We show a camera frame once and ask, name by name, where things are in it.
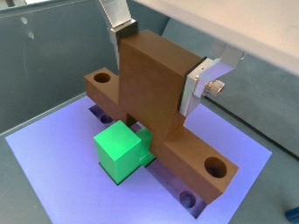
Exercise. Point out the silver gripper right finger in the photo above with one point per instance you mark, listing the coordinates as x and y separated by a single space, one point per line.
203 81

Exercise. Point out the green U-shaped block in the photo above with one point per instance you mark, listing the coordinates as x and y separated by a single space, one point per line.
123 150

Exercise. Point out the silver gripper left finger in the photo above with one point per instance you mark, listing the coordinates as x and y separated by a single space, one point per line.
120 24

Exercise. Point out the purple base block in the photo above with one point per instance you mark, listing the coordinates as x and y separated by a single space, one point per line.
55 151

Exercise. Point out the blue hexagonal peg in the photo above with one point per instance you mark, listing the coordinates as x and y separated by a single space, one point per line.
292 215

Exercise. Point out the brown T-shaped block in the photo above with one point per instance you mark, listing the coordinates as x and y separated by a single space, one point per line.
144 94

